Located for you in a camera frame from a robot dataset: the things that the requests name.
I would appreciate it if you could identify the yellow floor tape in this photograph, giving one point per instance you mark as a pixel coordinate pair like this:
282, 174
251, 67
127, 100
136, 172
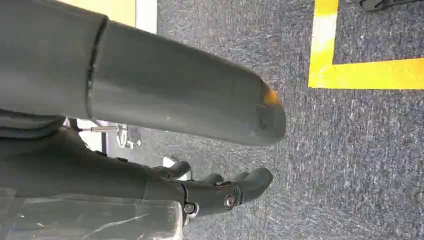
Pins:
323, 71

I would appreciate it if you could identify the black robot foot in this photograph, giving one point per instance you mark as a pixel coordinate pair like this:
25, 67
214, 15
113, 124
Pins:
372, 4

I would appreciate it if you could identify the yellow sheet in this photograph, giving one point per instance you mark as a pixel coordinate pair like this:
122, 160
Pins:
116, 10

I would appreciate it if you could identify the white table edge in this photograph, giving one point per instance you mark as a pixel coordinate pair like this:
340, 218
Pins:
146, 15

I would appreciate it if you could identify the thin metal rod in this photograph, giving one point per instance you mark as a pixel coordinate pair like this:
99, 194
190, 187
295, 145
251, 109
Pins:
99, 129

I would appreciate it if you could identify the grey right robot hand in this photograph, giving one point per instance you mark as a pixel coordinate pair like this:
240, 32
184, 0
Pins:
159, 86

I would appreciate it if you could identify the silver metal fitting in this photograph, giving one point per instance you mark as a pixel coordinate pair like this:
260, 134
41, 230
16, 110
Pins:
123, 137

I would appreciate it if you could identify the clear plastic cover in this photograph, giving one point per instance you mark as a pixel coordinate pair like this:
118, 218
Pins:
86, 220

